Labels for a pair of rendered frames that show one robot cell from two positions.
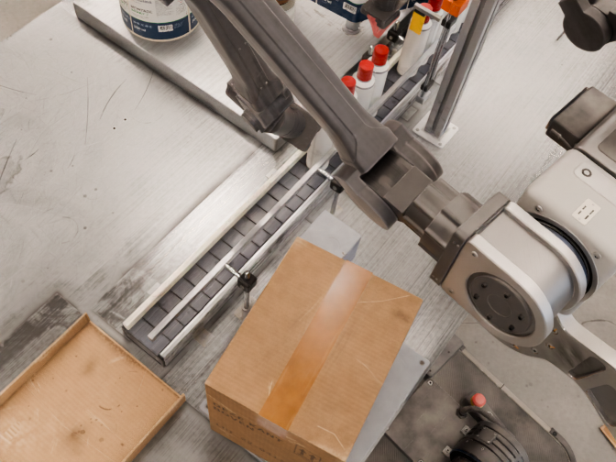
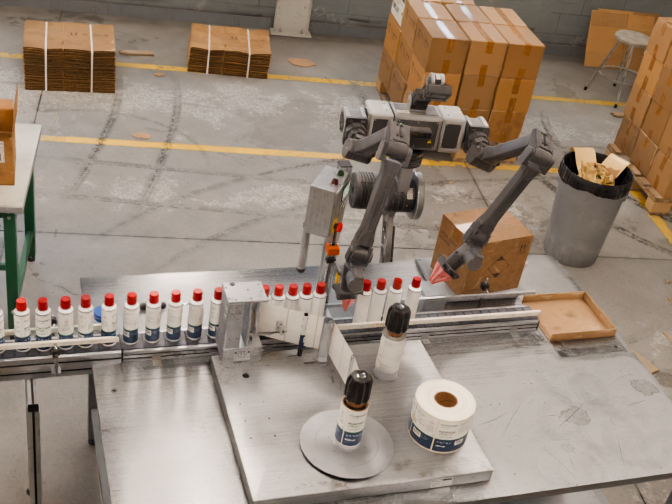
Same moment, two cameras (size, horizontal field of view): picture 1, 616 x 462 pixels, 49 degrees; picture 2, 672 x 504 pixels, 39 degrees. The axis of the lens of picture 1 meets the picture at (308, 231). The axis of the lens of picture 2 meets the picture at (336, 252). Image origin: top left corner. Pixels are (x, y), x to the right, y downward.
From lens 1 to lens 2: 3.92 m
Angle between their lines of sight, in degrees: 83
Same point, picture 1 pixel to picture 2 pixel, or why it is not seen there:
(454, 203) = (481, 134)
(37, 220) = (560, 386)
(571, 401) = not seen: hidden behind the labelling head
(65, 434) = (574, 317)
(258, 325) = (507, 235)
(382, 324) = (463, 216)
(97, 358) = (552, 328)
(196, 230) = (482, 343)
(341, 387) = not seen: hidden behind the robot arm
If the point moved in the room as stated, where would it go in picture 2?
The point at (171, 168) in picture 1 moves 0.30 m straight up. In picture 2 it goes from (478, 371) to (497, 307)
